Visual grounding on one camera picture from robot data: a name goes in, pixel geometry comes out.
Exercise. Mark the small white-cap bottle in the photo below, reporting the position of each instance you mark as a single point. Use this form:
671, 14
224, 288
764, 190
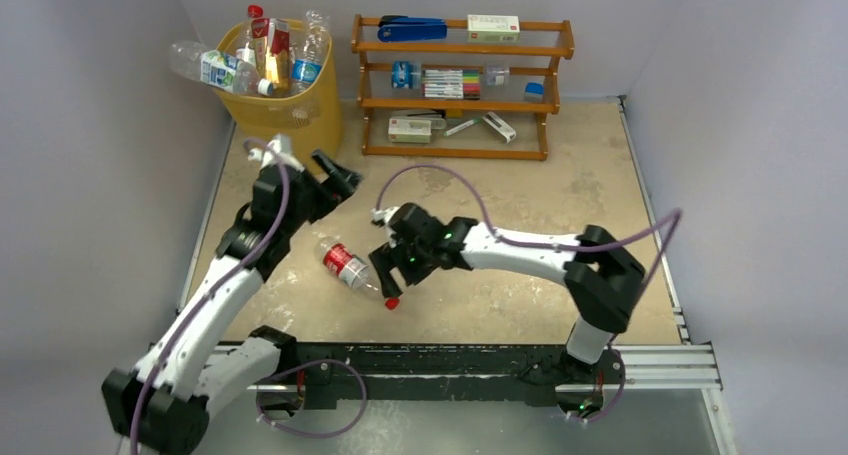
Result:
200, 63

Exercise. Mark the colour marker pen set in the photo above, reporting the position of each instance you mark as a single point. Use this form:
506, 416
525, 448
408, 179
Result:
451, 84

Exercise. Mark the green white marker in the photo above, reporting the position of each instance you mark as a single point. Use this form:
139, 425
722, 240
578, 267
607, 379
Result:
462, 126

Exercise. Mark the brown tea red bottle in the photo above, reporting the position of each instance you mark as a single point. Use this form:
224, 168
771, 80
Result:
271, 44

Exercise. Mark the red-cap bottle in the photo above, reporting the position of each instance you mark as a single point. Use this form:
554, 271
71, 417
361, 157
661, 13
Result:
352, 271

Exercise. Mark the white green box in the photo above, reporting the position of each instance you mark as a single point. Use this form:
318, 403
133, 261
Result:
492, 29

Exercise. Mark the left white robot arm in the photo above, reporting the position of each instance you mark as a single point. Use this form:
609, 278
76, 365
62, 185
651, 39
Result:
165, 403

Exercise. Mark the yellow plastic bin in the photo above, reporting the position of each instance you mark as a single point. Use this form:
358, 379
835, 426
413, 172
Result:
262, 117

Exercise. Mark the clear small jar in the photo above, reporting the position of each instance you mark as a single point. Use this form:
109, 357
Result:
496, 74

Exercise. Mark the blue stapler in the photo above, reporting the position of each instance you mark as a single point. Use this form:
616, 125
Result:
401, 28

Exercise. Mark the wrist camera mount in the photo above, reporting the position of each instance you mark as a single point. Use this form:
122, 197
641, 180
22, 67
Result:
276, 151
381, 217

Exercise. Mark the blue white eraser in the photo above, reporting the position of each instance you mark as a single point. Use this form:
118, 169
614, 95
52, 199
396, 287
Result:
534, 92

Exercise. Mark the blue label clear bottle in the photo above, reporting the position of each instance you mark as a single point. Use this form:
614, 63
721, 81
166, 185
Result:
310, 50

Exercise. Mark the red white label bottle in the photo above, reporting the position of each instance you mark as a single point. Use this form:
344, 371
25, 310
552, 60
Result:
245, 50

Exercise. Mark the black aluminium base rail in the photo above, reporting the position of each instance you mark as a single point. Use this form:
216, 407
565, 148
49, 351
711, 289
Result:
326, 373

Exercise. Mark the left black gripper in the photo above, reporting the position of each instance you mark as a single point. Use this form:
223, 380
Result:
342, 185

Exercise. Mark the clear white-cap bottle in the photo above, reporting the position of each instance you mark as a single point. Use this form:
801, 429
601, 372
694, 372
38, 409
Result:
301, 112

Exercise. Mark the wooden shelf rack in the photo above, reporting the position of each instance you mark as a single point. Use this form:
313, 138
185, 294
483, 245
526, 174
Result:
562, 49

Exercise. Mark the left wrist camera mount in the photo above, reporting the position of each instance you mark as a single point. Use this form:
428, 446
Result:
276, 151

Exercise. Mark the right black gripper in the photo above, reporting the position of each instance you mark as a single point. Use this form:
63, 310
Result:
392, 258

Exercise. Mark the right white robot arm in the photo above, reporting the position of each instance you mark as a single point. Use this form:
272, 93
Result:
603, 279

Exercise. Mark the grey stapler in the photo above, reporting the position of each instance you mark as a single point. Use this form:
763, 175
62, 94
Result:
437, 117

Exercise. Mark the white staples box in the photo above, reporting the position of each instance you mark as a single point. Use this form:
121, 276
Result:
408, 130

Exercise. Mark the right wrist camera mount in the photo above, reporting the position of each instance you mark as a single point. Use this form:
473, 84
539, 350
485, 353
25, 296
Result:
381, 217

